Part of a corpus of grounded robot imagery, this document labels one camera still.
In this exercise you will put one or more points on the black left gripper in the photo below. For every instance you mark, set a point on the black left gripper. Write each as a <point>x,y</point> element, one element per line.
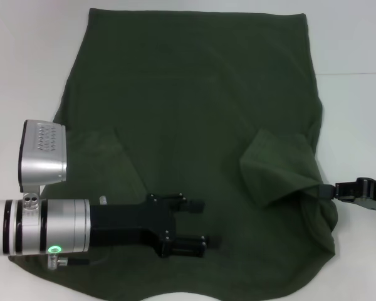
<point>128,223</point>

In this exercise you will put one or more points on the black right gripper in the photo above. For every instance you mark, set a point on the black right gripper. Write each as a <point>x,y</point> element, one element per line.
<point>369,192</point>

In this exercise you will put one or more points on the dark green shirt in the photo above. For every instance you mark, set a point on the dark green shirt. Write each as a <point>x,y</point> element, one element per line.
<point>191,109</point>

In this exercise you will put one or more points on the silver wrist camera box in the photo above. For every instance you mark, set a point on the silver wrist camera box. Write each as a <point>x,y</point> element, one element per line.
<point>42,166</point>

